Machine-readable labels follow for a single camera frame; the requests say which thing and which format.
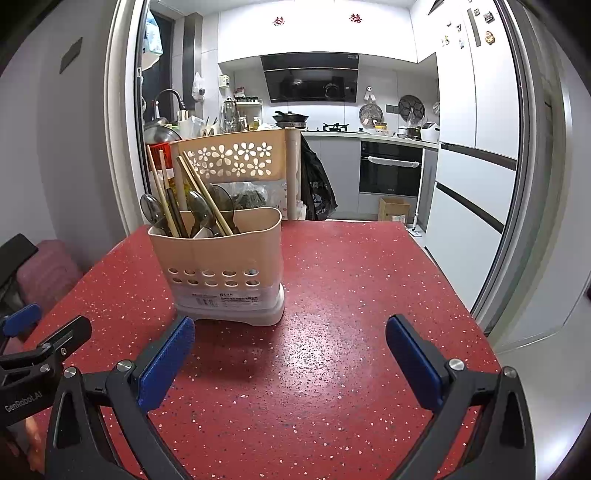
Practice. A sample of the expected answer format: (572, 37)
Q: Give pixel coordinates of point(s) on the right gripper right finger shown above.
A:
(501, 445)

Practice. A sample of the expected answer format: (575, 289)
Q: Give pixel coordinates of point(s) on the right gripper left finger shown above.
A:
(79, 445)

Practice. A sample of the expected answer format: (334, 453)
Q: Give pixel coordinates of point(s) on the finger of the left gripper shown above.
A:
(50, 354)
(21, 321)

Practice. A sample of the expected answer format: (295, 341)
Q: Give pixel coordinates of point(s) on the steel spoon grey handle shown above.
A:
(153, 212)

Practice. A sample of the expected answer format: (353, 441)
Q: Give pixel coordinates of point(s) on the dark brown spoon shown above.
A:
(175, 213)

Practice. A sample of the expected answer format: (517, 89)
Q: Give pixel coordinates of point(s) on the long bamboo chopstick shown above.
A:
(162, 195)

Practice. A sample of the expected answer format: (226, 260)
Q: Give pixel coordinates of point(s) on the black handle spoon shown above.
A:
(201, 212)

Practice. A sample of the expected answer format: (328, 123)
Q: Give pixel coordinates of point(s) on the thin bamboo chopstick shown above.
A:
(163, 167)

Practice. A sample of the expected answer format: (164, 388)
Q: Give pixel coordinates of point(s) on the printed bamboo chopstick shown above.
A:
(216, 229)

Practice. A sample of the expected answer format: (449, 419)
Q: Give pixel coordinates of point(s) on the black kitchen faucet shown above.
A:
(173, 105)

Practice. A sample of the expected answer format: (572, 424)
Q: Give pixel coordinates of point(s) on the person left hand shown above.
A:
(22, 450)

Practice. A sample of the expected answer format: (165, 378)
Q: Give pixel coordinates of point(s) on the black chair back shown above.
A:
(13, 254)

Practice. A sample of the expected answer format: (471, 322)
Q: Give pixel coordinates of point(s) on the beige utensil holder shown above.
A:
(229, 278)

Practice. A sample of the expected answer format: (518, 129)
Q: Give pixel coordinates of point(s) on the steel bowl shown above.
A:
(156, 133)

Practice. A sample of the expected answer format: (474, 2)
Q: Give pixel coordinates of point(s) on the white refrigerator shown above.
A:
(479, 143)

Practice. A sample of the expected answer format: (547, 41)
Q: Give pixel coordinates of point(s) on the cardboard box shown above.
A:
(394, 209)

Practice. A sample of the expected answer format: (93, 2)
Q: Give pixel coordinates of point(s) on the beige flower pattern cart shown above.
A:
(264, 155)

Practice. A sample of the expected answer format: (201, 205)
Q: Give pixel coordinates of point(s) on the black built-in oven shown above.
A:
(390, 169)

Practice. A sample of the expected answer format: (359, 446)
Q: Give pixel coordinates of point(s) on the black plastic bag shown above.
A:
(316, 190)

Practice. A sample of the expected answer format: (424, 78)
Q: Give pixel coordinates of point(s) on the white rice cooker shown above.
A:
(430, 132)

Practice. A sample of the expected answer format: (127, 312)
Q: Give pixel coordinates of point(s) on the black wok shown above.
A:
(290, 120)

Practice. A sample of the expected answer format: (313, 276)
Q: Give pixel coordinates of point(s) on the gas stove burner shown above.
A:
(335, 128)

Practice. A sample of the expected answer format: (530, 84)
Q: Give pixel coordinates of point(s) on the black range hood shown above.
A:
(311, 76)

